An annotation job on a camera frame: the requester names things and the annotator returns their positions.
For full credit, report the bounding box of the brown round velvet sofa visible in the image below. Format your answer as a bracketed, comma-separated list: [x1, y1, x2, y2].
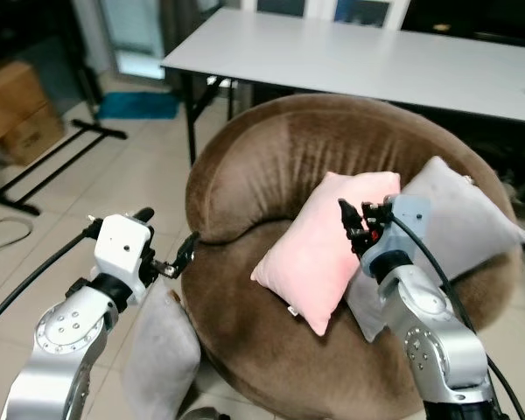
[182, 92, 523, 420]

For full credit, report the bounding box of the glass door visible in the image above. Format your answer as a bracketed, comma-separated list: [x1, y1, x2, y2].
[96, 0, 169, 81]

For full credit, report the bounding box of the brown cardboard box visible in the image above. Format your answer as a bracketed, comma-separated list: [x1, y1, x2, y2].
[0, 59, 67, 167]

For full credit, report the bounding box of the grey robot foot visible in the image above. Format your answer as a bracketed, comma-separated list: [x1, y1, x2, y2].
[178, 406, 230, 420]

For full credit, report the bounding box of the black metal floor stand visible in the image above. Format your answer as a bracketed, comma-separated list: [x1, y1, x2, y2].
[0, 118, 129, 217]

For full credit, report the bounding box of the white folding table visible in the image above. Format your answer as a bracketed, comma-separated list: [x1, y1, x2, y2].
[160, 7, 525, 167]

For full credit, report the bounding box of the teal floor mat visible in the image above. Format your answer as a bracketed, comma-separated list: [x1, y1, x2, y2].
[96, 90, 180, 121]

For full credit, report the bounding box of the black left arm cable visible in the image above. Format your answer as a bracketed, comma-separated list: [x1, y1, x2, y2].
[0, 219, 103, 338]

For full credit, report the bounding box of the white chair back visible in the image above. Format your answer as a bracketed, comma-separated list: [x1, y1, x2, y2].
[331, 0, 412, 32]

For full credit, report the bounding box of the pink pillow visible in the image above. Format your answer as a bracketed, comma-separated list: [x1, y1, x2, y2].
[250, 171, 402, 337]

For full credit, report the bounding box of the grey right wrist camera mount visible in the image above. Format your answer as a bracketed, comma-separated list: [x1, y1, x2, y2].
[359, 194, 432, 280]

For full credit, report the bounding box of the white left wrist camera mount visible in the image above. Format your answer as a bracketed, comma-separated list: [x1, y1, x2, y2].
[94, 213, 154, 286]

